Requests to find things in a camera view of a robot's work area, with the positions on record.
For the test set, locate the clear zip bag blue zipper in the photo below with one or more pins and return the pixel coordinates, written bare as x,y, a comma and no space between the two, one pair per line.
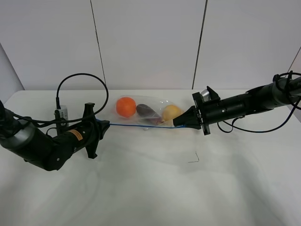
157,104

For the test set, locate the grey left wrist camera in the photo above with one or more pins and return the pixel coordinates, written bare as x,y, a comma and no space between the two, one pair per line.
61,115

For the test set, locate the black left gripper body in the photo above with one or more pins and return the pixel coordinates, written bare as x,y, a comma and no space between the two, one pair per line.
91,125

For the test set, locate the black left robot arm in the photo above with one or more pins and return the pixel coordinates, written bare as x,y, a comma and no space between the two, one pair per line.
24,139

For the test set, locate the orange fruit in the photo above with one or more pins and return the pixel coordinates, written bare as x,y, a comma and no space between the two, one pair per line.
125,107

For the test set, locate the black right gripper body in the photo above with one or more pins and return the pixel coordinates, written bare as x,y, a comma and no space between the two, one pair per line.
203,108

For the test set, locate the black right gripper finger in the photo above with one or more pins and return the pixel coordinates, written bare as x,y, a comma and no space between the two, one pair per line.
189,117
191,126

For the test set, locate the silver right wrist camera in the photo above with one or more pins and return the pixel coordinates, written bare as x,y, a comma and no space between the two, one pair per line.
205,95

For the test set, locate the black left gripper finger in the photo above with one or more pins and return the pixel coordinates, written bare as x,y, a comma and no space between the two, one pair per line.
103,123
102,130

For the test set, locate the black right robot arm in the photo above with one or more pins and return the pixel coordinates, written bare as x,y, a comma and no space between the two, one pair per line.
284,90

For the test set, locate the purple eggplant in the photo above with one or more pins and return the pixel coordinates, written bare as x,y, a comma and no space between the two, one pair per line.
148,114

